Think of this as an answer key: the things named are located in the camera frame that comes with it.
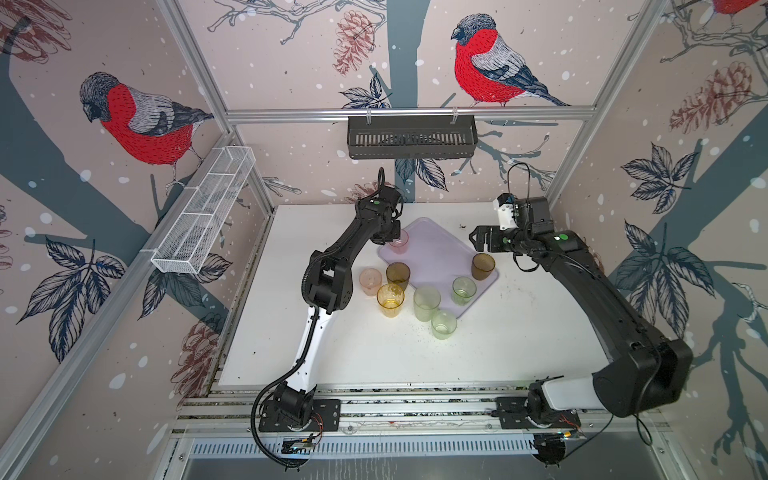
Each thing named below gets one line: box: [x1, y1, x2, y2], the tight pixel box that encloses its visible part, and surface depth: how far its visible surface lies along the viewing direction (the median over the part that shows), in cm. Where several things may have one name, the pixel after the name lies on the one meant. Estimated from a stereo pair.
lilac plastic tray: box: [377, 217, 500, 319], surface depth 107 cm
